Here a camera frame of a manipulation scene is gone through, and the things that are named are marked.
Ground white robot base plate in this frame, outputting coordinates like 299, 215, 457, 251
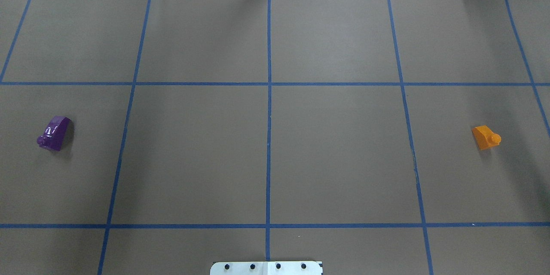
210, 261, 324, 275

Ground orange trapezoid block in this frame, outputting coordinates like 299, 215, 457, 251
471, 125, 502, 150

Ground purple trapezoid block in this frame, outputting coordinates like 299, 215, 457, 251
36, 115, 71, 152

